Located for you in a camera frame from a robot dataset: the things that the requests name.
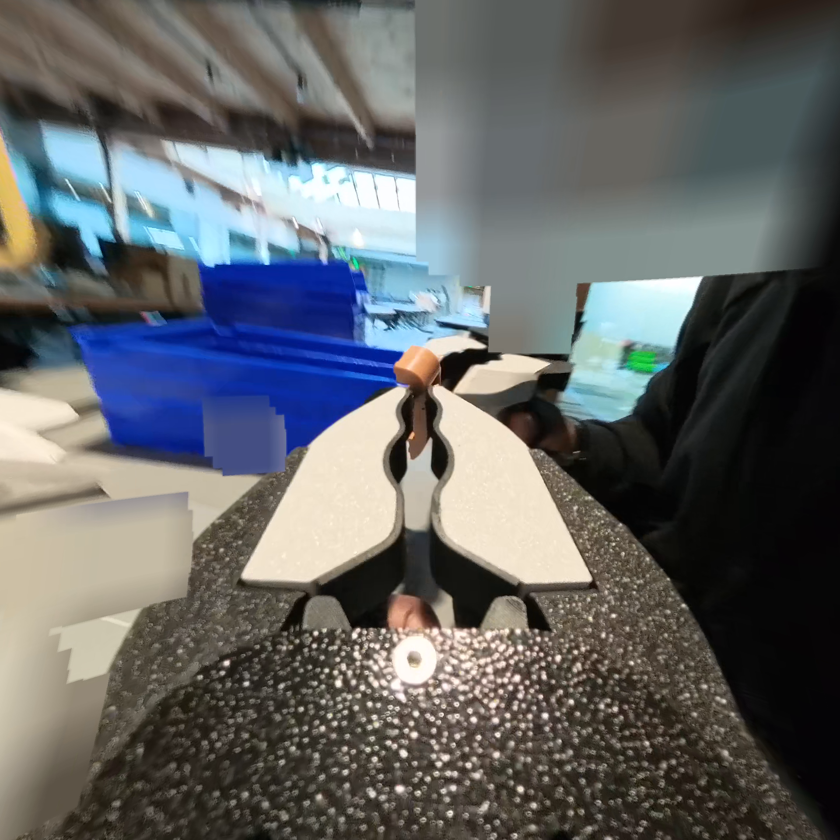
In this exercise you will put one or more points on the person's right hand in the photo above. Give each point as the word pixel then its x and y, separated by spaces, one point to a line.
pixel 525 420

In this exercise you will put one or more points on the brown round toy brick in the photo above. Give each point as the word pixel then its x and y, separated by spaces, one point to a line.
pixel 415 366

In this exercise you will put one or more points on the blue plastic bin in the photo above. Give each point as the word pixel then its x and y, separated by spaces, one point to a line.
pixel 164 380

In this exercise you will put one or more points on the yellow edged divider panel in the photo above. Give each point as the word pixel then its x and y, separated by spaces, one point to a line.
pixel 16 197

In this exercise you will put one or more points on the person's left hand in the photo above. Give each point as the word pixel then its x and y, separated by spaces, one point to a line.
pixel 410 613

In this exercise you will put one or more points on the cardboard boxes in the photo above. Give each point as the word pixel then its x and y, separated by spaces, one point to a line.
pixel 151 282

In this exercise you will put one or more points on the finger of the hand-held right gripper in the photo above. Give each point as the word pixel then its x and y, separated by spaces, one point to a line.
pixel 499 380
pixel 456 344

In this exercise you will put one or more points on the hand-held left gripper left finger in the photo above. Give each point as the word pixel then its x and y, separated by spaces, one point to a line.
pixel 321 505

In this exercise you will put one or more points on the grey desk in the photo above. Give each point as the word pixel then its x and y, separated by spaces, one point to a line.
pixel 151 482

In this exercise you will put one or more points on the green lit screen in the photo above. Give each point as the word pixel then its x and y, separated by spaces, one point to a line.
pixel 640 359

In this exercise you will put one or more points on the stack of blue bins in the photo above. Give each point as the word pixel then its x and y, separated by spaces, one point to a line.
pixel 282 295

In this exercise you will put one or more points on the crumpled white paper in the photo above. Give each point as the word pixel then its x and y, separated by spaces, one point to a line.
pixel 33 413

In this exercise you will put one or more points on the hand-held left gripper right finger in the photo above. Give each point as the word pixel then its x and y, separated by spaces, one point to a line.
pixel 512 505

